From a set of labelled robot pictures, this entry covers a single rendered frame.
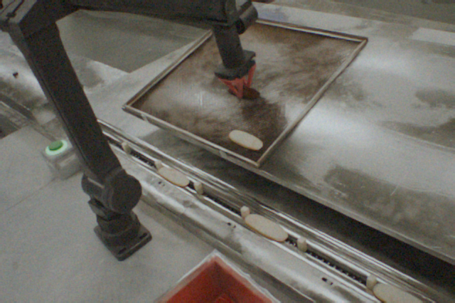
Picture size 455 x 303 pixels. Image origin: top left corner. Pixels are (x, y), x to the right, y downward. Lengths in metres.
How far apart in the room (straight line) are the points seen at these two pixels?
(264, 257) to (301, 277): 0.08
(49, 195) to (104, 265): 0.31
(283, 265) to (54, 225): 0.56
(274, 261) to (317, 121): 0.37
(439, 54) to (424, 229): 0.50
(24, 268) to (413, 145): 0.86
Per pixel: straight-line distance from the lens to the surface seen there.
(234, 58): 1.02
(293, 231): 0.84
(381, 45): 1.20
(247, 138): 0.98
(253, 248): 0.80
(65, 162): 1.17
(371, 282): 0.75
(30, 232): 1.09
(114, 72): 1.67
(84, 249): 0.98
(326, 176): 0.88
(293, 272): 0.77
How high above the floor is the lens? 1.49
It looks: 38 degrees down
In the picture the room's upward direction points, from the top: 12 degrees counter-clockwise
